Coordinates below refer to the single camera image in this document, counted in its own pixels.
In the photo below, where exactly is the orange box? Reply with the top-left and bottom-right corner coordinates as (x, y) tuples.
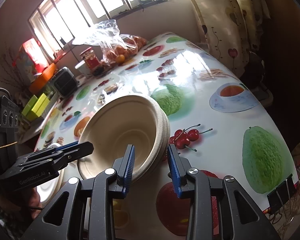
(29, 63), (57, 95)

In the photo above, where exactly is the red label jar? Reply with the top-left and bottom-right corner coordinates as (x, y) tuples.
(80, 47), (102, 70)

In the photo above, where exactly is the window frame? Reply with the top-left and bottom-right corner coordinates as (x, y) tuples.
(29, 0), (165, 60)

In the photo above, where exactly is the black portable speaker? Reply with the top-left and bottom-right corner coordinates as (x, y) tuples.
(50, 67), (78, 98)

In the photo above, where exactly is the lower lime green box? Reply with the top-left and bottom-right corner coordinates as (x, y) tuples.
(26, 93), (50, 122)

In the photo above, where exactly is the lime green box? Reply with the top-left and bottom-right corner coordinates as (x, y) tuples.
(21, 95), (38, 116)
(26, 93), (50, 122)

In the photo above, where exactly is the upper lime green box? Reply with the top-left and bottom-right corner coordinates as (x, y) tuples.
(21, 95), (38, 116)

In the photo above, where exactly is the heart pattern curtain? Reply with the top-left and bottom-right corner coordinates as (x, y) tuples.
(190, 0), (270, 77)

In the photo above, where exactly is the beige paper bowl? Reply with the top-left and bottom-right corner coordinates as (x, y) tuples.
(77, 94), (170, 182)

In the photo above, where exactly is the red gift bag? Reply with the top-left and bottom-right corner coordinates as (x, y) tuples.
(13, 38), (49, 83)

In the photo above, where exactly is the white paper cup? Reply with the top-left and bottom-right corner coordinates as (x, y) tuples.
(75, 61), (92, 78)

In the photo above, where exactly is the left hand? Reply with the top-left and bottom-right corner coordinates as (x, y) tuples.
(0, 187), (43, 219)

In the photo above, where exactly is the black binder clip right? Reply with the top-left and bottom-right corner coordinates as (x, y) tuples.
(267, 174), (297, 223)

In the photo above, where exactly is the plastic bag of oranges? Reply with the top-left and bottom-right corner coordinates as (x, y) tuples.
(72, 20), (147, 64)

